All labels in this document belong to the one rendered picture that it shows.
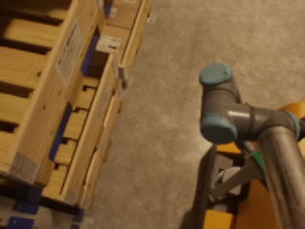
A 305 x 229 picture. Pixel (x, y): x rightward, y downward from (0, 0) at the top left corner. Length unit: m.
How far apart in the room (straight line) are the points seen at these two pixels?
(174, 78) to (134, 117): 0.50
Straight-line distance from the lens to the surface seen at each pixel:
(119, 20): 2.38
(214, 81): 0.80
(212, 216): 2.04
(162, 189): 2.35
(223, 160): 2.16
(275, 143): 0.70
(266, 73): 2.87
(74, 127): 1.70
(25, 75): 1.24
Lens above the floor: 2.33
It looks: 68 degrees down
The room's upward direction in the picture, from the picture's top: 2 degrees clockwise
